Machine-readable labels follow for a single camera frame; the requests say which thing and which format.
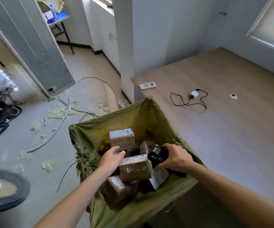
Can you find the person's right hand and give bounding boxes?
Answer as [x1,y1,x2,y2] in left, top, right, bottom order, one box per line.
[157,143,195,174]

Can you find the person's left hand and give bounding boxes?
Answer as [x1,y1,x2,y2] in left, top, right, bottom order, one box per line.
[98,146,126,175]

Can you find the black barcode scanner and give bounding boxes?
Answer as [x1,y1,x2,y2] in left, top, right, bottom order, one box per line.
[147,144,170,168]

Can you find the brown taped parcel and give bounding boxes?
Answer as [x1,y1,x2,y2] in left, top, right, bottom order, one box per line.
[119,154,154,183]

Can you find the person's right forearm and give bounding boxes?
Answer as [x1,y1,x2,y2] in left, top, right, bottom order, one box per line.
[186,161,274,228]

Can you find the person's left forearm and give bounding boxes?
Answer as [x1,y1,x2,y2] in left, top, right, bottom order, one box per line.
[34,165,115,228]

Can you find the white flat parcel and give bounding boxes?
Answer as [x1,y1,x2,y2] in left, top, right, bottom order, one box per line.
[149,167,170,190]

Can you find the brown parcel with white label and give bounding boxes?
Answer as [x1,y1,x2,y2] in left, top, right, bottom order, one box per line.
[109,128,136,151]

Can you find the small white-labelled parcel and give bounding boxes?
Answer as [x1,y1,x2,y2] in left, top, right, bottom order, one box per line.
[139,141,155,155]

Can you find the green woven sack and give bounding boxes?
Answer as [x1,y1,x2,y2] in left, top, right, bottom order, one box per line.
[68,96,207,228]

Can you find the brown parcel with yellow-edged label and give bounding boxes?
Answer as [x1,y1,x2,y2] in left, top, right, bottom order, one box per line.
[100,175,139,210]

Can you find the white remote control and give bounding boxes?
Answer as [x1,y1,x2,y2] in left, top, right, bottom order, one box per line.
[139,82,156,90]

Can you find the pile of paper scraps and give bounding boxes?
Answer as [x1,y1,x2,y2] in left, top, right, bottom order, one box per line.
[0,89,109,175]

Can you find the black round stool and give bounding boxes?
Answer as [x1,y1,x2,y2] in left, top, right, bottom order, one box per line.
[0,168,31,215]

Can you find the folding table with black legs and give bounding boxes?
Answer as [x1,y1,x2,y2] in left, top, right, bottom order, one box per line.
[48,15,75,55]

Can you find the frosted glass door panel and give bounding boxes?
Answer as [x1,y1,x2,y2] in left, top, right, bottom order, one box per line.
[0,0,76,98]

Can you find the blue plastic sheet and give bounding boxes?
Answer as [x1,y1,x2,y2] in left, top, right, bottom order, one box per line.
[47,12,71,24]

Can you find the white and blue box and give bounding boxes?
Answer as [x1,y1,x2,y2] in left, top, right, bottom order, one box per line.
[43,10,54,23]

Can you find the clear plastic bottle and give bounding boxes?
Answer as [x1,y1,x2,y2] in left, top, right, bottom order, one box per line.
[50,4,58,20]

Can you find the white-framed window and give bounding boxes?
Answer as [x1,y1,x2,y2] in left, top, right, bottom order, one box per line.
[245,0,274,55]

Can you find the thin black cable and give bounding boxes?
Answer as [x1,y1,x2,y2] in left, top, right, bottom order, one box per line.
[56,161,78,193]

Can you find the black charger cable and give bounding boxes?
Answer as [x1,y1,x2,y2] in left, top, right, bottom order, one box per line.
[170,89,208,110]

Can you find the white hose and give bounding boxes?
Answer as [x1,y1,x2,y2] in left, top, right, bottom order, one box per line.
[26,76,117,153]

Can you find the tangle of grey wires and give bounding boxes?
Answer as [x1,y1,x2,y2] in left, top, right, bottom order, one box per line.
[0,72,26,105]

